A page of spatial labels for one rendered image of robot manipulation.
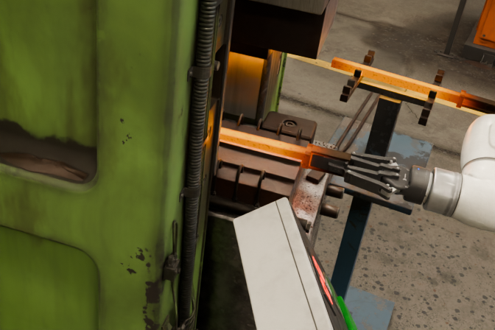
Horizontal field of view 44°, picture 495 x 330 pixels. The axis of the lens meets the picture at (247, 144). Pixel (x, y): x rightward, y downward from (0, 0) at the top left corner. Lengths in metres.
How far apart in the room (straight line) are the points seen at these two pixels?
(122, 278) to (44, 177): 0.20
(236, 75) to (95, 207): 0.67
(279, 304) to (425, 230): 2.21
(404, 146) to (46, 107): 1.28
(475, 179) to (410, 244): 1.52
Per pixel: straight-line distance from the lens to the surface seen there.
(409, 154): 1.95
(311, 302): 0.69
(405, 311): 2.47
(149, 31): 0.76
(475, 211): 1.26
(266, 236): 0.78
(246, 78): 1.50
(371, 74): 1.75
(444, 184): 1.26
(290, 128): 1.41
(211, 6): 0.81
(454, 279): 2.69
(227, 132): 1.31
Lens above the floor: 1.69
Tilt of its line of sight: 32 degrees down
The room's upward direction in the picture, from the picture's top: 8 degrees clockwise
